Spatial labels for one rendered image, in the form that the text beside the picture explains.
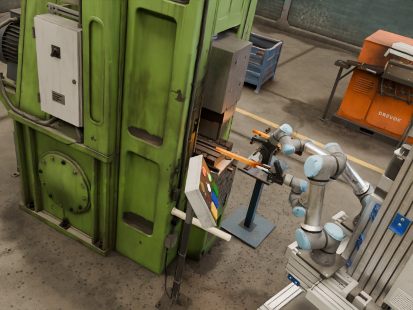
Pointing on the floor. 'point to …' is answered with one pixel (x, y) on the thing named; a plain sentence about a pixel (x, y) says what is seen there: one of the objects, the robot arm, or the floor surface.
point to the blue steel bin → (262, 59)
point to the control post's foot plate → (182, 303)
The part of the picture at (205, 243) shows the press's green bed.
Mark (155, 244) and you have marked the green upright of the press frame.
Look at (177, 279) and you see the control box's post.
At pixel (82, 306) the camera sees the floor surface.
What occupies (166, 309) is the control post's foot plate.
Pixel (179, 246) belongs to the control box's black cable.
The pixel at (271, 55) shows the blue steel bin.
